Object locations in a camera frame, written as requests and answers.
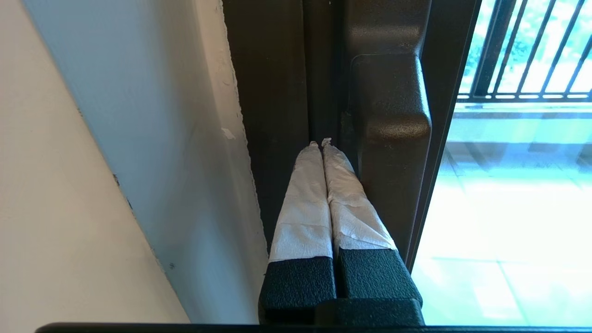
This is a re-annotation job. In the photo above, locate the left gripper tape-wrapped left finger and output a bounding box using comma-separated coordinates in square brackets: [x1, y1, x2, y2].
[259, 142, 337, 324]

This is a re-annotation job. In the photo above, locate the left gripper tape-wrapped right finger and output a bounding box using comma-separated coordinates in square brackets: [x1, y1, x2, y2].
[322, 138, 424, 301]

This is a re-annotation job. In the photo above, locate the dark brown sliding glass door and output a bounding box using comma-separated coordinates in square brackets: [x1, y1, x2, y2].
[303, 0, 592, 327]

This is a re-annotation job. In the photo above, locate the black balcony railing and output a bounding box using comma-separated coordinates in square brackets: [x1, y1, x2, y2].
[458, 0, 592, 102]

